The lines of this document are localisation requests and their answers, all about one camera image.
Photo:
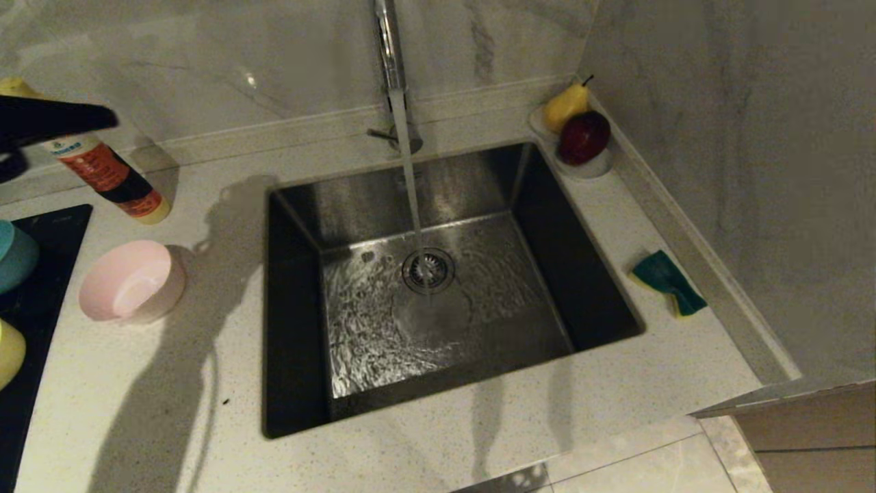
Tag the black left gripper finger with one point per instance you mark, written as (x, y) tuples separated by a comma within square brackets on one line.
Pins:
[(55, 120)]

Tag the orange yellow detergent bottle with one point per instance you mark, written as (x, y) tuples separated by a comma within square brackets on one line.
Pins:
[(116, 181)]

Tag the blue plastic bowl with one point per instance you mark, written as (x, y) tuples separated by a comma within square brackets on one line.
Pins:
[(15, 257)]

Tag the pink plastic bowl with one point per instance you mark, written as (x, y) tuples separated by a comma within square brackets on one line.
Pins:
[(130, 284)]

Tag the yellow plastic bowl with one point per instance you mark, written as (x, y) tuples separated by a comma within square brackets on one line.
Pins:
[(10, 352)]

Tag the yellow green sponge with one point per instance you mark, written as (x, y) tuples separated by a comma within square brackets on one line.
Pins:
[(664, 274)]

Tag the stainless steel sink basin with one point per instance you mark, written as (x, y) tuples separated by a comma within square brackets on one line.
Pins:
[(479, 329)]

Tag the black glass cooktop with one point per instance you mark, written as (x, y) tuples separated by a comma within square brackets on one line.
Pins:
[(41, 287)]

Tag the chrome faucet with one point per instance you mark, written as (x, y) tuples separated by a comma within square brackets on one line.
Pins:
[(391, 55)]

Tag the round metal drain strainer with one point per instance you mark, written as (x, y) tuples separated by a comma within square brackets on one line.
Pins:
[(428, 270)]

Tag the yellow pear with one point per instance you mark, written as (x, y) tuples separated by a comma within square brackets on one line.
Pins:
[(564, 106)]

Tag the dark red apple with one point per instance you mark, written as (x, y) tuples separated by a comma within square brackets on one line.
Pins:
[(585, 137)]

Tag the small white fruit dish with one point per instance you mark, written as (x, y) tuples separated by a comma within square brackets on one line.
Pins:
[(595, 170)]

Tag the light wooden cabinet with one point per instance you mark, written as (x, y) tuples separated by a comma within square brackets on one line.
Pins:
[(814, 438)]

